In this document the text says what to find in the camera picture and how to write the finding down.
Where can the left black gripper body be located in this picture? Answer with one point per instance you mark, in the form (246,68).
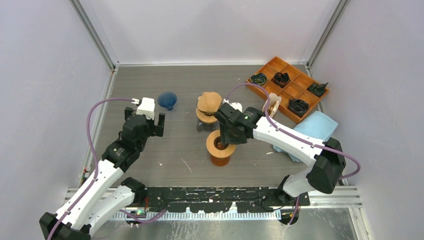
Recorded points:
(150,126)

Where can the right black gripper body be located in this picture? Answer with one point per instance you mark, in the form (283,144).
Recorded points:
(228,136)

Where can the grey glass coffee server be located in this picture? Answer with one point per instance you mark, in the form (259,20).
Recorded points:
(207,127)

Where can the blue glass dripper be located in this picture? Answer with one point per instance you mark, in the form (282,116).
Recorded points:
(167,100)

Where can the brown paper coffee filter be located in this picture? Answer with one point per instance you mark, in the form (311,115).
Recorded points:
(209,102)

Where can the amber glass carafe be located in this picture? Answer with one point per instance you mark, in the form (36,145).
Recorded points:
(220,162)

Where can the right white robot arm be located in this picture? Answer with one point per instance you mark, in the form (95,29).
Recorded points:
(323,158)

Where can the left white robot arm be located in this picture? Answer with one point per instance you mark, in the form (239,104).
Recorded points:
(85,212)

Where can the orange coffee filter box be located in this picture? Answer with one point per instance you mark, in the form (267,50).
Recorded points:
(272,107)

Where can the dark folded item back left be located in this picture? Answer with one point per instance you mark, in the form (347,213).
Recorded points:
(259,79)

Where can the dark folded item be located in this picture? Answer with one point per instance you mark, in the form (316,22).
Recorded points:
(318,89)
(281,79)
(298,106)
(259,79)

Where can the dark folded item front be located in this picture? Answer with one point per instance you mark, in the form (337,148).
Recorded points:
(298,106)

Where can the dark folded item back middle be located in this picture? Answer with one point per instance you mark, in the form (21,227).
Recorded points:
(281,79)

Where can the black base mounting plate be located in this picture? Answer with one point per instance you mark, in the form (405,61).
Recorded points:
(211,199)

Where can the orange compartment tray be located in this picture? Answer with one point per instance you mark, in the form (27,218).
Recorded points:
(295,89)

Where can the light blue cloth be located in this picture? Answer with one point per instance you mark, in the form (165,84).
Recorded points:
(317,125)

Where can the dark folded item right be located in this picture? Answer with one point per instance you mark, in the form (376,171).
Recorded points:
(318,89)

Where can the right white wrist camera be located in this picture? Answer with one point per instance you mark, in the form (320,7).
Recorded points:
(236,105)

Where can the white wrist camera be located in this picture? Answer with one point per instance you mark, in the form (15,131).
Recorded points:
(145,106)
(236,105)

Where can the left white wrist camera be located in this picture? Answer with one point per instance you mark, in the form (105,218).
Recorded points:
(145,106)

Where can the white slotted cable duct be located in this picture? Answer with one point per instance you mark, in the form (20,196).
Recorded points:
(231,215)

